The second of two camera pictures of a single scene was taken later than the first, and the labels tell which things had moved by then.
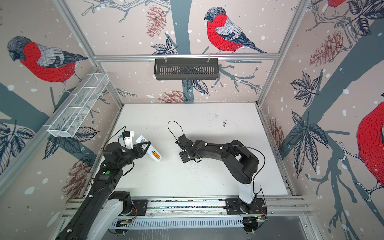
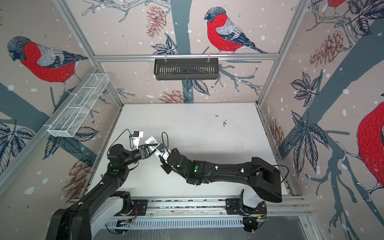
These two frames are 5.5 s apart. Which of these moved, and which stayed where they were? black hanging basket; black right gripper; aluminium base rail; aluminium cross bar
Moved: black right gripper
Stayed: black hanging basket; aluminium cross bar; aluminium base rail
